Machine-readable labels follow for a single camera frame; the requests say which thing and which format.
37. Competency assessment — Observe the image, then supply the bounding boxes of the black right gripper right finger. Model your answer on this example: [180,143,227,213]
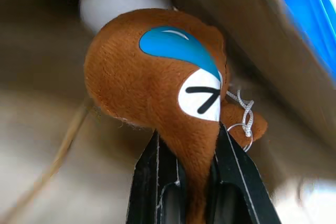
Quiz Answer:
[209,121,282,224]

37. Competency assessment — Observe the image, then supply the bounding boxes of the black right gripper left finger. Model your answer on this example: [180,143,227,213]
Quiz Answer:
[125,129,187,224]

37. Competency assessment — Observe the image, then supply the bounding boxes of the brown plush toy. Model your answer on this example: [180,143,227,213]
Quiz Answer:
[83,8,268,224]

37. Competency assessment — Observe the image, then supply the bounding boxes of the white plush toy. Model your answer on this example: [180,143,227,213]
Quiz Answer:
[78,0,173,36]

